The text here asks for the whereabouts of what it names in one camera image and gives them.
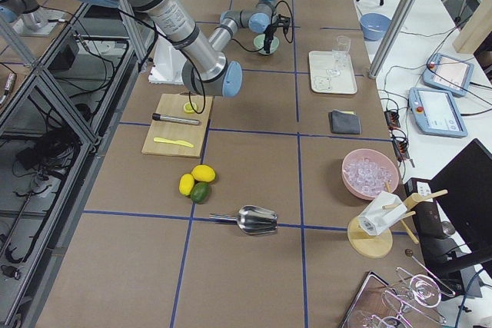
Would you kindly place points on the clear wine glass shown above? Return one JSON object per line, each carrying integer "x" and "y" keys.
{"x": 340, "y": 53}

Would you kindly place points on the yellow plastic knife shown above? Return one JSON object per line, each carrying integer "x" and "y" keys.
{"x": 163, "y": 140}

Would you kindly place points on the yellow lemon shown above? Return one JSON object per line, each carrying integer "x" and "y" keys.
{"x": 186, "y": 184}
{"x": 203, "y": 173}

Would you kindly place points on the green bowl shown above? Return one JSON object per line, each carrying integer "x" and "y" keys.
{"x": 258, "y": 43}

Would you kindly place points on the green lime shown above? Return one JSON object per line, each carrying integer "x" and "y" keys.
{"x": 200, "y": 192}

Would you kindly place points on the metal muddler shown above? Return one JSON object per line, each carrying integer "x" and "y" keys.
{"x": 173, "y": 119}

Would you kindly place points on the wooden cutting board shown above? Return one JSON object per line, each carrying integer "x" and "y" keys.
{"x": 173, "y": 105}

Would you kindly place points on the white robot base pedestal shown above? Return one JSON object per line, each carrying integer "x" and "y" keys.
{"x": 167, "y": 64}

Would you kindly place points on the wooden cup stand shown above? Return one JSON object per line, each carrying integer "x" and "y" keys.
{"x": 379, "y": 246}

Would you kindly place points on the far teach pendant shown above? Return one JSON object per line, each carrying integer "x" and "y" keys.
{"x": 448, "y": 73}

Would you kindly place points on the aluminium frame post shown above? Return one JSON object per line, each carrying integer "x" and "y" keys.
{"x": 402, "y": 10}

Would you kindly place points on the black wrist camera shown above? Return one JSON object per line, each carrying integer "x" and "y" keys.
{"x": 283, "y": 22}

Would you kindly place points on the near teach pendant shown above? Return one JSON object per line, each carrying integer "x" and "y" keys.
{"x": 435, "y": 112}

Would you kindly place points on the blue bowl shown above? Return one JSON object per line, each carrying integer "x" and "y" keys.
{"x": 374, "y": 26}

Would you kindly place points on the hanging wine glasses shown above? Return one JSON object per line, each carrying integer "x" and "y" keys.
{"x": 416, "y": 296}

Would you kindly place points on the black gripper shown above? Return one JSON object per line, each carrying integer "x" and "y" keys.
{"x": 270, "y": 31}

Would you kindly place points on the black power box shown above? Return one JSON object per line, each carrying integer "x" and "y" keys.
{"x": 427, "y": 219}

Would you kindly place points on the black monitor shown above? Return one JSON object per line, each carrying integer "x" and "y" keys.
{"x": 467, "y": 205}

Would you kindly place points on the teach pendant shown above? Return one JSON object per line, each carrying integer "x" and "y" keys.
{"x": 435, "y": 112}
{"x": 448, "y": 73}

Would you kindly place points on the metal ice scoop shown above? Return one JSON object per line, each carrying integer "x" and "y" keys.
{"x": 252, "y": 220}

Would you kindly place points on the lemon half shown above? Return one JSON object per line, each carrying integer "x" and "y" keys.
{"x": 190, "y": 108}

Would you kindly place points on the white bear tray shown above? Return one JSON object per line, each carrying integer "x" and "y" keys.
{"x": 323, "y": 82}

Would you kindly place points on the pink bowl with ice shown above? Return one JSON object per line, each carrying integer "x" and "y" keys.
{"x": 366, "y": 172}

